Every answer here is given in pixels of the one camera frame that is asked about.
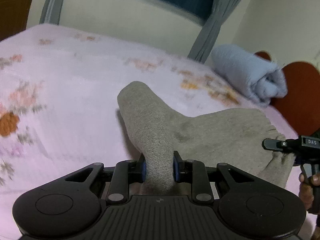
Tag grey knit pants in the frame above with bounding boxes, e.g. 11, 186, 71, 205
117, 81, 295, 195

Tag person's right hand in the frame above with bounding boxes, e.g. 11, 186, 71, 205
298, 173, 319, 210

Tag red and white headboard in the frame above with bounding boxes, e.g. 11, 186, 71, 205
263, 61, 319, 139

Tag rolled light blue quilt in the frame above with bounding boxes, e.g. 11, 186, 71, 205
211, 44, 287, 107

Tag pink floral bed sheet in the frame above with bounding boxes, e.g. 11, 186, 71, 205
0, 23, 317, 240

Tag right grey curtain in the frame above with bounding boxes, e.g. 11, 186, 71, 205
188, 0, 241, 63

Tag grey curtain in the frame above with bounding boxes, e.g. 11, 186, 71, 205
39, 0, 63, 25
188, 0, 241, 63

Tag left grey curtain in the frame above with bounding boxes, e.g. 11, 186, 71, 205
39, 0, 63, 25

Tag brown wooden wardrobe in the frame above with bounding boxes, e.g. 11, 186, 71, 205
0, 0, 32, 40

